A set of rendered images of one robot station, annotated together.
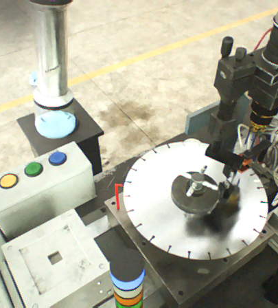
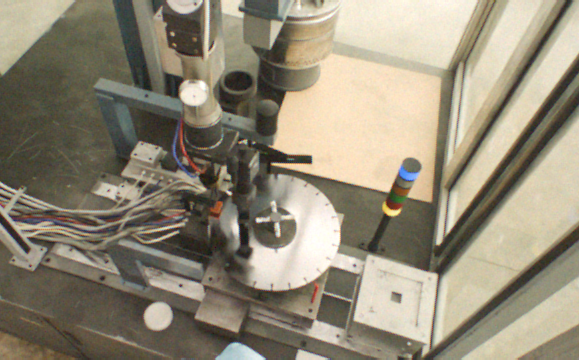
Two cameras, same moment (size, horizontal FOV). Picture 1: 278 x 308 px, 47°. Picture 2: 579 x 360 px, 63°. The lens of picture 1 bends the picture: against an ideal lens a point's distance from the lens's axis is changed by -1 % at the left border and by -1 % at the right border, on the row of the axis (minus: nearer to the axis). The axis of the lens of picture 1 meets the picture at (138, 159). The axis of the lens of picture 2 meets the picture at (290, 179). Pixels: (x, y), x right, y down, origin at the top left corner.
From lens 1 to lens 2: 0.98 m
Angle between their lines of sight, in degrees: 71
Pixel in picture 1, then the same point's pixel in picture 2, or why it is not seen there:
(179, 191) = (286, 234)
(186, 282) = not seen: hidden behind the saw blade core
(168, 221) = (315, 229)
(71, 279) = (397, 272)
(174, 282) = not seen: hidden behind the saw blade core
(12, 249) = (421, 331)
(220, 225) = (290, 197)
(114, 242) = (323, 308)
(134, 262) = (408, 162)
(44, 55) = not seen: outside the picture
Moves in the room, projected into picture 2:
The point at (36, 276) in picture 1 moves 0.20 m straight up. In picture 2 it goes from (416, 297) to (444, 262)
